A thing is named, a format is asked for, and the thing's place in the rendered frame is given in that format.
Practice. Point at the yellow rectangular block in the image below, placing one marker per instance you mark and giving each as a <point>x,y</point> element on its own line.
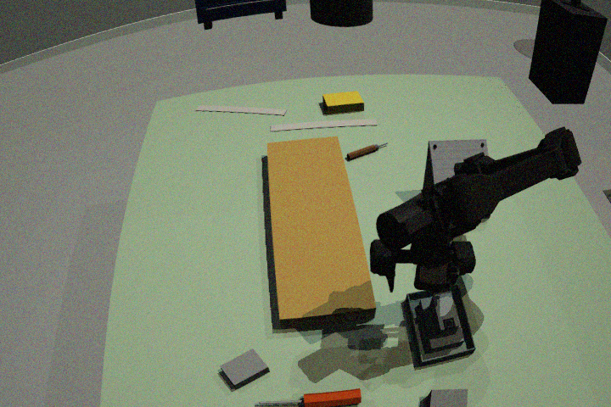
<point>343,102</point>

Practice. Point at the orange-handled awl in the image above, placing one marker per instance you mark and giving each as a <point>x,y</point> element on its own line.
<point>325,399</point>

